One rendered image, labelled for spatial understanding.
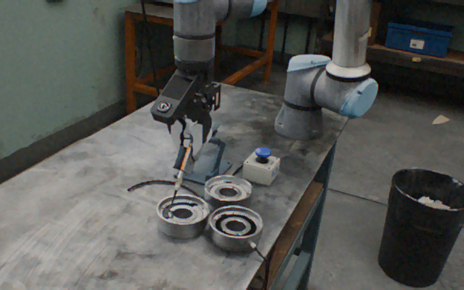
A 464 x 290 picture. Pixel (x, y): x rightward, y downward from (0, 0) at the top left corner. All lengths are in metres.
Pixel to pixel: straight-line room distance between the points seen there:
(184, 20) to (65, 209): 0.46
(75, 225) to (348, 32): 0.77
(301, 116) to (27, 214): 0.77
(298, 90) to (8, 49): 1.70
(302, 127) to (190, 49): 0.61
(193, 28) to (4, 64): 1.90
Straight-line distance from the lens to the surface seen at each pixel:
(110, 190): 1.09
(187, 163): 0.94
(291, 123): 1.38
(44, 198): 1.08
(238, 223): 0.95
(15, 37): 2.68
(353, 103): 1.25
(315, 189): 1.65
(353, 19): 1.20
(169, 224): 0.92
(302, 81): 1.34
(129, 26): 3.22
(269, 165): 1.13
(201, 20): 0.84
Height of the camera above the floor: 1.37
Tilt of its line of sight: 26 degrees down
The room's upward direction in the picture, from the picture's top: 5 degrees clockwise
